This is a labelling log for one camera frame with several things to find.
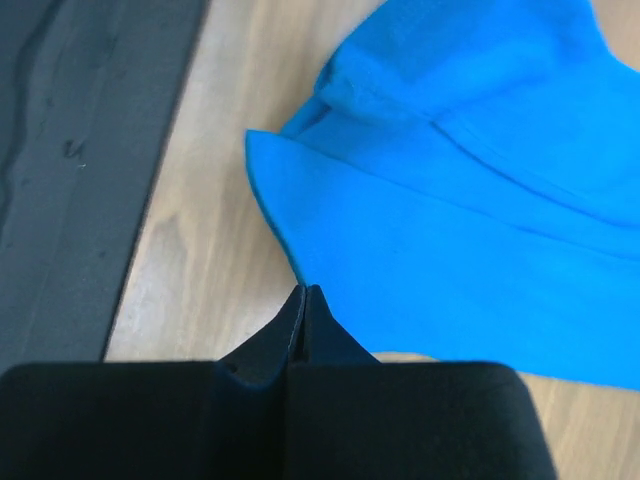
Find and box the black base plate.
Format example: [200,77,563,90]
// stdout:
[1,1,207,369]

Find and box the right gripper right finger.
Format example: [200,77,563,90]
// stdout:
[287,286,556,479]

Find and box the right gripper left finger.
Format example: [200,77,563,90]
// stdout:
[1,287,305,479]

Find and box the blue t shirt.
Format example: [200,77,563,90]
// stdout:
[245,1,639,390]

